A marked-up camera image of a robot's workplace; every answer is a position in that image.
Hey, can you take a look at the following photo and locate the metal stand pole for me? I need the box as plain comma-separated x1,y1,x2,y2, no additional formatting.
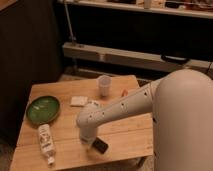
63,0,76,45

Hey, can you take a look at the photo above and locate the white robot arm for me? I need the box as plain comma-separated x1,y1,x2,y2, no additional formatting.
76,69,213,171

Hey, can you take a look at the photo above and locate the green plate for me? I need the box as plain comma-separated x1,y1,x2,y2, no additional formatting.
26,96,60,125

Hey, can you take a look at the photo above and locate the upper shelf with items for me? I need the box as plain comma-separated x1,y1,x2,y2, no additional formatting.
56,0,213,20

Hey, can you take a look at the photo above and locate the grey lower shelf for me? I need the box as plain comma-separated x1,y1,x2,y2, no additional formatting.
62,42,213,78

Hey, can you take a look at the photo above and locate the white sponge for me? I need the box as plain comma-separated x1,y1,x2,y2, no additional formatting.
70,96,88,106

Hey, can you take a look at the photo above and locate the clear plastic bottle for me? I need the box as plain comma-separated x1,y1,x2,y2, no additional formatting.
38,124,55,165

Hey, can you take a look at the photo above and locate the wooden table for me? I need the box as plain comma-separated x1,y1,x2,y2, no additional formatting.
10,75,153,171

